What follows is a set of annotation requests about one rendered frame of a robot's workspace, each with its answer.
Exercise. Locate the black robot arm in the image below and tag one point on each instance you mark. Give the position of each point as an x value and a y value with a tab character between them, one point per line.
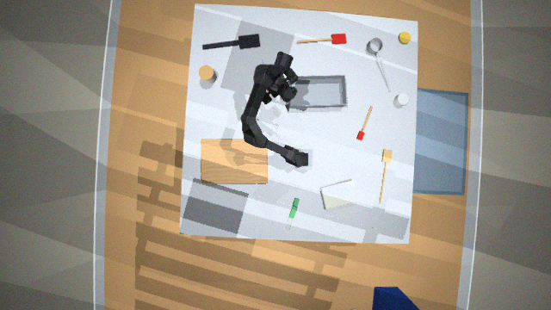
270	76

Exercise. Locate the tan cylinder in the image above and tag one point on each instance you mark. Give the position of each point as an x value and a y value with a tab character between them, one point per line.
207	74

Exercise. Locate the grey cylinder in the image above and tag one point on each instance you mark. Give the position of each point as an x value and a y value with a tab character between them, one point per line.
401	99

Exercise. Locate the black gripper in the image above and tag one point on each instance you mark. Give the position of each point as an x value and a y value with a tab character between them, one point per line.
290	75

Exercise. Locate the wooden board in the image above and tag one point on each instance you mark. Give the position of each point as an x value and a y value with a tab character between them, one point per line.
232	161

